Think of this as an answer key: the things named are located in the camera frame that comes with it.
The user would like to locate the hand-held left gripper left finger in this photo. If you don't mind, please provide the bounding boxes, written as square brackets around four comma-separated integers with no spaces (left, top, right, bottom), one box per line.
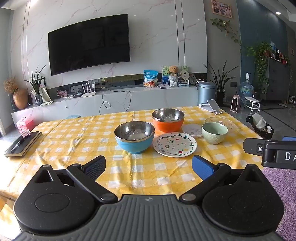
[35,155,118,204]

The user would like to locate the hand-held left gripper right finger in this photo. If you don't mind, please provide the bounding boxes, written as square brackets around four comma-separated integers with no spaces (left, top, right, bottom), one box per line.
[179,155,264,202]

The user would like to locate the clear glass patterned plate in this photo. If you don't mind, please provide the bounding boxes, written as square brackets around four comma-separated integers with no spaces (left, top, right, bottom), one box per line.
[205,116,237,133]

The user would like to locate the green ceramic bowl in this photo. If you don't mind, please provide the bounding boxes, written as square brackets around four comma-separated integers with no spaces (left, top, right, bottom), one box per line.
[202,122,228,144]

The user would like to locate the white fruit-print plate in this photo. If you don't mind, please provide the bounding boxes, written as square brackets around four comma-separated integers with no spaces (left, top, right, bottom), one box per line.
[153,133,197,158]

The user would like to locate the small white cartoon plate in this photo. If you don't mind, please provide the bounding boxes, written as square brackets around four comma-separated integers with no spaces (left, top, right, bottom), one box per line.
[182,123,204,138]

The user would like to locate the blue steel-lined bowl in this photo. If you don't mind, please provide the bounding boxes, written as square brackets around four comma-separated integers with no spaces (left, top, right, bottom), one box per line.
[114,122,155,154]

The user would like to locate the orange steel-lined bowl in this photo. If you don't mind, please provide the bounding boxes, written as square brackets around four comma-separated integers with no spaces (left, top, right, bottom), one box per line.
[152,109,185,133]

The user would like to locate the waste bin with black bag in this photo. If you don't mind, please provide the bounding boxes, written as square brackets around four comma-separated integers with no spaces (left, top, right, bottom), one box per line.
[245,113,275,139]

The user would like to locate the yellow checkered tablecloth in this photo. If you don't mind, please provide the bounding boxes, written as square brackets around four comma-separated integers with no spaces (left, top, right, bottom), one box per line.
[0,105,266,205]

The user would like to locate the purple rug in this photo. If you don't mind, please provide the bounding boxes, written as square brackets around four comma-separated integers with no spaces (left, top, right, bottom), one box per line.
[261,167,296,241]

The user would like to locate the pink space heater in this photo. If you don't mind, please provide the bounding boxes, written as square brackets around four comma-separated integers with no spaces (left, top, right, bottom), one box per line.
[230,94,242,113]

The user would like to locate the white round stool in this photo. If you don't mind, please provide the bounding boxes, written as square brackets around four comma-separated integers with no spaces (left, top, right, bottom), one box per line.
[244,97,261,114]

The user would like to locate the blue water jug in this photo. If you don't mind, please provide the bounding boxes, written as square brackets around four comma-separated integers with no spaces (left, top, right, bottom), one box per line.
[239,72,255,102]

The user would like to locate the smartphone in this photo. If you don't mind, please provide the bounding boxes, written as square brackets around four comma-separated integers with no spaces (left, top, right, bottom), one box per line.
[207,99,221,114]

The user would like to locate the potted snake plant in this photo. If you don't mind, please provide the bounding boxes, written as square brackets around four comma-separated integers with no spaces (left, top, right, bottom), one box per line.
[202,60,238,107]

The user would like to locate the white phone stand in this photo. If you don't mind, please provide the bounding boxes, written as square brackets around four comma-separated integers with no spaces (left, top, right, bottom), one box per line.
[199,103,224,115]

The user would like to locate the grey dresser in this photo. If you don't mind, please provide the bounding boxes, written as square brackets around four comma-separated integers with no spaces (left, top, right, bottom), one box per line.
[255,57,290,101]

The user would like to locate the grey trash can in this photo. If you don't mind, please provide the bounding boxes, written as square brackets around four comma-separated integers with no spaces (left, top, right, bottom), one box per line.
[196,81,217,107]

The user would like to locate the black notebook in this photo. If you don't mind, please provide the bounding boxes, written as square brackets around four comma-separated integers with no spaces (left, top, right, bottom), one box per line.
[5,131,42,158]

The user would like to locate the white router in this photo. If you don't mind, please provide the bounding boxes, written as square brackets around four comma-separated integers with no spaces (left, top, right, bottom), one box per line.
[80,81,96,97]

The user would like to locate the black pen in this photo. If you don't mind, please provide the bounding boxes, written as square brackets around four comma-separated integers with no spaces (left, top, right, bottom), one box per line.
[10,137,26,153]

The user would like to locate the pink box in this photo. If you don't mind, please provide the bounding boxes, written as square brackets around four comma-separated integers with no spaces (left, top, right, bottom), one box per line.
[16,116,35,133]

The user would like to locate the white tv cabinet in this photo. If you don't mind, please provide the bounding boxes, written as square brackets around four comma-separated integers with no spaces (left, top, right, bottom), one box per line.
[11,85,199,135]

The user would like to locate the trailing plant on dresser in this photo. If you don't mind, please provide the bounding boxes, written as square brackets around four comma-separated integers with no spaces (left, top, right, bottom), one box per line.
[246,42,273,93]

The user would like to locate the plant in blue vase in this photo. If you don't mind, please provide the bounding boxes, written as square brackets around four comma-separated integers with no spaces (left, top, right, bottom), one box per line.
[24,65,47,106]

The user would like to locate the green picture board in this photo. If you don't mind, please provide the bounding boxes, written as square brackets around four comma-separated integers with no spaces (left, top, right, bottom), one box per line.
[161,65,188,85]

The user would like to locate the brown round vase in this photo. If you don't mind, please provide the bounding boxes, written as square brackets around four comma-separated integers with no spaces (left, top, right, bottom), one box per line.
[13,89,28,110]

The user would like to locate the blue snack bag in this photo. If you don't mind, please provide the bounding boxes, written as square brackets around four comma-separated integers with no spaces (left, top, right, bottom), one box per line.
[143,70,159,88]

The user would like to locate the dried flowers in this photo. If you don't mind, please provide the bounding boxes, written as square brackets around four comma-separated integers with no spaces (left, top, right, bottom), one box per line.
[3,77,19,94]

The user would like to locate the black television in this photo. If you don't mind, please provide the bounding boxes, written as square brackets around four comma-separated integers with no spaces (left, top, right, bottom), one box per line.
[48,14,130,76]

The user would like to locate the hanging vine plant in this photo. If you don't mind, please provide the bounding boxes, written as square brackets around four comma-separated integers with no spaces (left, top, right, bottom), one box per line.
[210,18,242,45]

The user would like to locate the black cable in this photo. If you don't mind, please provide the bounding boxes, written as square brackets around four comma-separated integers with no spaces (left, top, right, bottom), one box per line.
[99,87,132,114]

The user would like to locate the framed wall picture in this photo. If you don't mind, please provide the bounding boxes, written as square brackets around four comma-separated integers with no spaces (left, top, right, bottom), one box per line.
[211,0,233,18]

